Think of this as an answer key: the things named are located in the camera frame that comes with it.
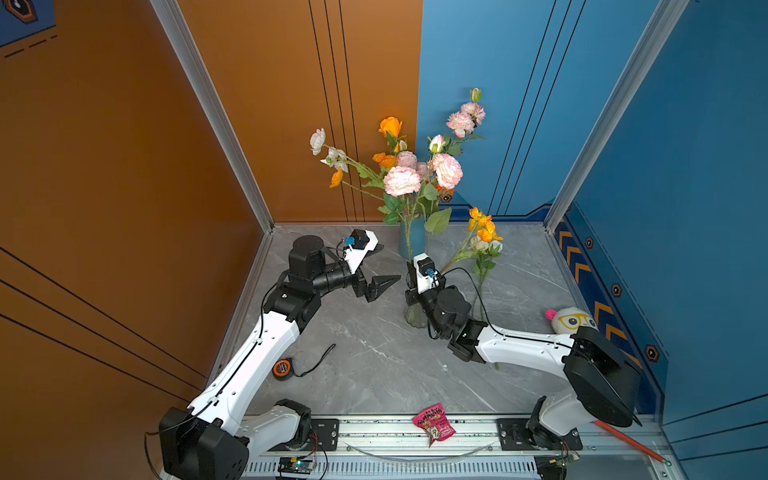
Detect green circuit board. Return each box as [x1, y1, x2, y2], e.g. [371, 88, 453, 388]
[276, 457, 317, 480]

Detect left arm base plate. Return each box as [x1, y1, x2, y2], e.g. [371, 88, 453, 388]
[269, 418, 340, 453]

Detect aluminium corner post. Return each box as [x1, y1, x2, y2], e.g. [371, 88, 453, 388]
[544, 0, 688, 234]
[150, 0, 274, 234]

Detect pink snack packet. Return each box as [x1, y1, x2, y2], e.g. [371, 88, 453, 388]
[412, 403, 456, 446]

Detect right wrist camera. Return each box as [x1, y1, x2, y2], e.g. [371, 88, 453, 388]
[412, 253, 440, 294]

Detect aluminium corner post left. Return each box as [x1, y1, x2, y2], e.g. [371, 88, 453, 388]
[150, 0, 274, 234]

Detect white flower stem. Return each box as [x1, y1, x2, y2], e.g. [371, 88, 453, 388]
[309, 128, 394, 201]

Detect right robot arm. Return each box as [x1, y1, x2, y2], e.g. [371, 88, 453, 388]
[406, 266, 642, 450]

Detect white plush toy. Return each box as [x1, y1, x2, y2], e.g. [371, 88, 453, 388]
[545, 307, 598, 335]

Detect aluminium corner post right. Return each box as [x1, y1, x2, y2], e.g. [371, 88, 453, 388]
[544, 0, 688, 234]

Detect orange gerbera stem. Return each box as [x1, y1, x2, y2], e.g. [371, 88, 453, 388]
[419, 183, 454, 235]

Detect red handled tool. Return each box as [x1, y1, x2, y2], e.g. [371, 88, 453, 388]
[594, 420, 666, 463]

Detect orange tape measure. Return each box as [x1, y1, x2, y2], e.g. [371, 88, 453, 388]
[272, 358, 295, 381]

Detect clear glass vase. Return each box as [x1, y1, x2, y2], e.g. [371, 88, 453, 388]
[404, 302, 429, 329]

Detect orange yellow small flower stem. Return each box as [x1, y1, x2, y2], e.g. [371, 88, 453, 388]
[321, 148, 395, 190]

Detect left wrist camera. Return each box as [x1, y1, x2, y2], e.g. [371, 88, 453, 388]
[342, 229, 379, 273]

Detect teal cylindrical vase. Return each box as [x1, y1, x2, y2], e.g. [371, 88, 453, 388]
[399, 217, 427, 260]

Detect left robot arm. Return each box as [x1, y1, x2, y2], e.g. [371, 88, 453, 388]
[155, 229, 400, 479]

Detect yellow poppy flower stem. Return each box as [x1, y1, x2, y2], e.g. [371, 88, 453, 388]
[441, 208, 503, 272]

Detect black connector box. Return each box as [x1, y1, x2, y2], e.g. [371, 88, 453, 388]
[535, 456, 567, 480]

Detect yellow rose stem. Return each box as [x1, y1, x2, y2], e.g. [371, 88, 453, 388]
[373, 116, 409, 174]

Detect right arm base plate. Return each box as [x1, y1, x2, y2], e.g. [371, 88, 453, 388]
[495, 417, 583, 451]

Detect pink rose spray stem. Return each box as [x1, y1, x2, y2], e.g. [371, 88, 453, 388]
[443, 88, 486, 156]

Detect cream pink rose stem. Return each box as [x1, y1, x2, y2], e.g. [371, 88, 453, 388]
[376, 134, 466, 265]

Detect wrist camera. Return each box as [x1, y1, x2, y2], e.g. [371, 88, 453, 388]
[412, 253, 440, 294]
[342, 229, 379, 273]

